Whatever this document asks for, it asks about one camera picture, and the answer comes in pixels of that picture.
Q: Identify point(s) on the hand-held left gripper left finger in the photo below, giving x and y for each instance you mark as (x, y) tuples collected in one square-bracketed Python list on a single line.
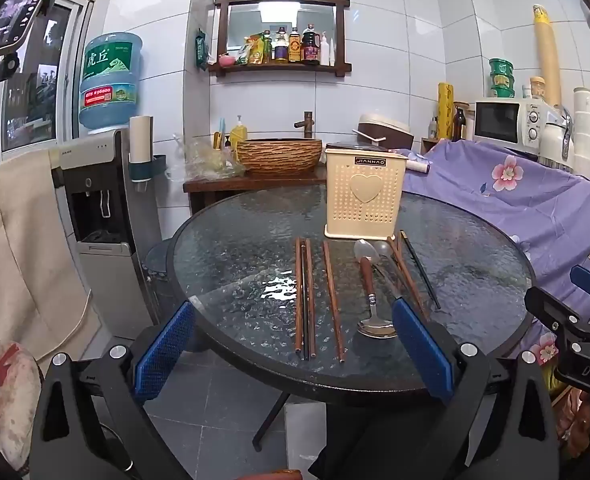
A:
[(167, 350)]

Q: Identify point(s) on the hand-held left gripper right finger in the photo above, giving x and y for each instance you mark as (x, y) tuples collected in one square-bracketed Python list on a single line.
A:
[(420, 345)]

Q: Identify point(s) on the cream perforated utensil holder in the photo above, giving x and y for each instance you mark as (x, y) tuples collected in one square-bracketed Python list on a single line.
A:
[(365, 195)]

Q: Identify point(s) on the person's left hand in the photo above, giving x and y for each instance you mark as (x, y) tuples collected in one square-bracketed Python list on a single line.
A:
[(272, 475)]

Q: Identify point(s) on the grey round stool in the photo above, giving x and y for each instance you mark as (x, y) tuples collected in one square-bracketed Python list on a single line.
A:
[(157, 260)]

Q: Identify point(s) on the purple floral cloth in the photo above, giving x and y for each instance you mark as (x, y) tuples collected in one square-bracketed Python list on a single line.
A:
[(515, 210)]

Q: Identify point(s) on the grey water dispenser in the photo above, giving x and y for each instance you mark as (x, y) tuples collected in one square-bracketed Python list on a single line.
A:
[(100, 260)]

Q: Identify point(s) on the round glass table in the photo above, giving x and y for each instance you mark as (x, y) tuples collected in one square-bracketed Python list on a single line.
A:
[(255, 270)]

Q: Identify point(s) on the white electric kettle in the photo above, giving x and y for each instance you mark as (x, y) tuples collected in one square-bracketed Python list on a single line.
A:
[(555, 142)]

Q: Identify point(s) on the patterned cushion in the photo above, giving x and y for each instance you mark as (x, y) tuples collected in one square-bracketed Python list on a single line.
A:
[(5, 400)]

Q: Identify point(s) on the beige towel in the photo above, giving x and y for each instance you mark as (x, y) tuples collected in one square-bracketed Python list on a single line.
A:
[(20, 250)]

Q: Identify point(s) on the white pan with glass lid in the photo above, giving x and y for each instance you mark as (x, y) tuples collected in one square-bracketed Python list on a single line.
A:
[(417, 164)]

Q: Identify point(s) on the white microwave oven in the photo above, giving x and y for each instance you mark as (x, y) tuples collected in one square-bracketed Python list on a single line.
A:
[(507, 122)]

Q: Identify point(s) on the clear plastic bag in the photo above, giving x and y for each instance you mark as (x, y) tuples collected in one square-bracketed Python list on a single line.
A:
[(200, 162)]

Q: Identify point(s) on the small wooden box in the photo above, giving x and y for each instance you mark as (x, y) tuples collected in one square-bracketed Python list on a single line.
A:
[(430, 146)]

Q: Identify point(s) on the glass jar with beige lid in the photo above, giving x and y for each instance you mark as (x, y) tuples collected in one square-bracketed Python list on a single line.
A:
[(537, 89)]

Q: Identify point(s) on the small white jar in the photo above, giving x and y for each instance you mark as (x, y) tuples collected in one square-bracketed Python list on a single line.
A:
[(526, 91)]

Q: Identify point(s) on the brown glass bottle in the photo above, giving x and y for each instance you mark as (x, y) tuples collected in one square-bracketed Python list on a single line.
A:
[(459, 122)]

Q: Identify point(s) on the white paper cup tube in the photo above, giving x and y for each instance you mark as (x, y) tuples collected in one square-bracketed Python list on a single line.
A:
[(140, 140)]

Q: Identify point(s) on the brown white rice cooker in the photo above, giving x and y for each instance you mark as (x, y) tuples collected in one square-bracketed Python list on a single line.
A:
[(385, 130)]

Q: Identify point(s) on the yellow wrap roll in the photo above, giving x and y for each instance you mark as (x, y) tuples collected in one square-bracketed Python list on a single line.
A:
[(445, 112)]

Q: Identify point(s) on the woven pattern sink basin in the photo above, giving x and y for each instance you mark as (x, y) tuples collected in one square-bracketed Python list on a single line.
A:
[(280, 157)]

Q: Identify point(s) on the blue toothbrush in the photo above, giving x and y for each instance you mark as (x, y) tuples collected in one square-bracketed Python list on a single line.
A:
[(221, 132)]

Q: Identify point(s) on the yellow dish soap bottle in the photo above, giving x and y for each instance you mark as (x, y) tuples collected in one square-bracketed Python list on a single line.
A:
[(238, 135)]

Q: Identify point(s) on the tall stack of paper cups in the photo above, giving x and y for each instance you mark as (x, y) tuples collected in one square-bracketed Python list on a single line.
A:
[(547, 55)]

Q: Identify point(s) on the bamboo style faucet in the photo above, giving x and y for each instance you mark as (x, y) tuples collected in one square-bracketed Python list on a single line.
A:
[(307, 122)]

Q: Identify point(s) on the blue water jug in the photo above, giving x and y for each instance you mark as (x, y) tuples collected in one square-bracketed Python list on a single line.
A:
[(110, 80)]

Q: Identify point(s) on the metal framed window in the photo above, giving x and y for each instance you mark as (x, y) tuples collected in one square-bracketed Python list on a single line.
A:
[(30, 110)]

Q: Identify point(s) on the pink soap dish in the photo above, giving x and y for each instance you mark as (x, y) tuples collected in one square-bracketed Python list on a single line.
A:
[(226, 59)]

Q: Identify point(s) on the green hanging packet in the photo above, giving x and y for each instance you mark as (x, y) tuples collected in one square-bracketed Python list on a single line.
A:
[(201, 50)]

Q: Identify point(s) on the wooden framed mirror shelf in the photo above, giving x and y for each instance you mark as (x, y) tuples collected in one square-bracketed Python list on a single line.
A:
[(280, 69)]

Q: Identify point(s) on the white squeeze bottle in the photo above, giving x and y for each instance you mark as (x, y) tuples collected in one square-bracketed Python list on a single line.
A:
[(325, 50)]

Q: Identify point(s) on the yellow green seasoning packets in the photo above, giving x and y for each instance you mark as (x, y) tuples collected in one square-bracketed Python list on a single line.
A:
[(255, 50)]

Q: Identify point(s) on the dark soy sauce bottle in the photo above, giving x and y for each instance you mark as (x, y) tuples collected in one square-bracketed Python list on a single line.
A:
[(311, 46)]

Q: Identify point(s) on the purple label sauce bottle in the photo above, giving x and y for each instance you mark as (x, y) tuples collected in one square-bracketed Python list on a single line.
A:
[(280, 47)]

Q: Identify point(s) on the yellow label oil bottle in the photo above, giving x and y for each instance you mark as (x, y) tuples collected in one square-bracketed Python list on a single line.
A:
[(295, 46)]

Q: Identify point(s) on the teal wall holder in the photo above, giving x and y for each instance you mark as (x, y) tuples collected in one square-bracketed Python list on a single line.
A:
[(147, 169)]

